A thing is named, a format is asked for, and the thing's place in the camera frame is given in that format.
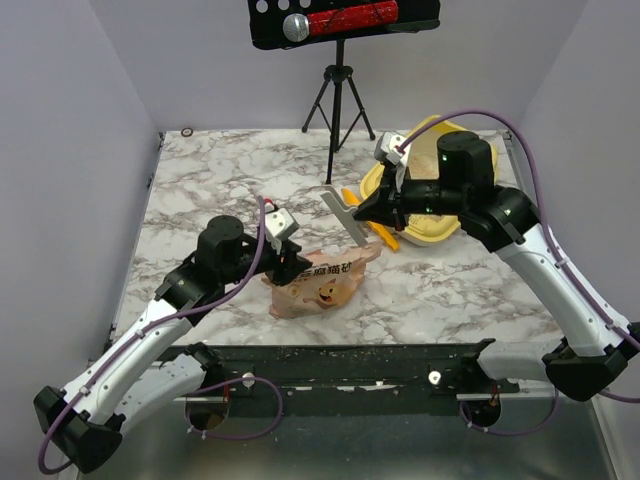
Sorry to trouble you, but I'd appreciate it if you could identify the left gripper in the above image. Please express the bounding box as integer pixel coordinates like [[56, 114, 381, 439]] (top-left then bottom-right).
[[220, 233, 314, 287]]

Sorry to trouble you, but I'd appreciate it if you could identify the yellow litter scoop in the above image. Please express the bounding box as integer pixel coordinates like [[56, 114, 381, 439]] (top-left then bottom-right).
[[341, 188, 400, 252]]

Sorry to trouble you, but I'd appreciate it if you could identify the white bag sealing clip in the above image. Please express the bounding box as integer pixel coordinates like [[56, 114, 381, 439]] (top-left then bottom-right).
[[320, 185, 368, 247]]

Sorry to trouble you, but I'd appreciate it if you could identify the pink cat litter bag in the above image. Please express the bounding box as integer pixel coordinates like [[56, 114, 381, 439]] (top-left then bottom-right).
[[261, 242, 382, 319]]

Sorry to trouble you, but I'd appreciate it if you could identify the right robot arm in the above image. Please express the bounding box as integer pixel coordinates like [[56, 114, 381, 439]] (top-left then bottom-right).
[[353, 131, 639, 401]]

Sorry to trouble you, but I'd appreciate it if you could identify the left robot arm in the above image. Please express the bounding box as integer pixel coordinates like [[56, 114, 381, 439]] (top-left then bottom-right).
[[33, 208, 311, 473]]

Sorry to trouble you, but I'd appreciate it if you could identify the yellow litter box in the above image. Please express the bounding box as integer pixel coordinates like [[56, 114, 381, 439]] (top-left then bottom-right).
[[359, 114, 500, 247]]

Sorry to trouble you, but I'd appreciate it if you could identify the black tripod stand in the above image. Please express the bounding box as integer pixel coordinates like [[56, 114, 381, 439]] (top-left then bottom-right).
[[301, 40, 376, 185]]

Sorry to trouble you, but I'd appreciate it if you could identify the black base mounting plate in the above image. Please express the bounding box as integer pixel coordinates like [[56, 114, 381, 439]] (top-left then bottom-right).
[[102, 339, 551, 419]]

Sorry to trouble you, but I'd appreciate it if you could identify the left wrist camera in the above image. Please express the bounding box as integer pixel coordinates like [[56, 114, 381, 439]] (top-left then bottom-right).
[[265, 199, 299, 254]]

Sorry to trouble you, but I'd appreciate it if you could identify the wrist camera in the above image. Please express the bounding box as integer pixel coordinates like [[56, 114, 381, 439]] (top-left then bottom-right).
[[265, 199, 299, 254], [374, 131, 411, 188]]

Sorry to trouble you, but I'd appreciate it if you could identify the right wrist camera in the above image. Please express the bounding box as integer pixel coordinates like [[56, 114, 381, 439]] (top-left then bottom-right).
[[374, 131, 411, 188]]

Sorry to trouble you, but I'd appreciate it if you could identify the aluminium rail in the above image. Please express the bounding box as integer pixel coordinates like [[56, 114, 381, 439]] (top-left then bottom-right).
[[173, 391, 230, 404]]

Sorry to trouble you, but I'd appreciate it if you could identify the red handled microphone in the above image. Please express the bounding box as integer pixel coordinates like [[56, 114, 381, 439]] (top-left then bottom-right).
[[282, 1, 399, 43]]

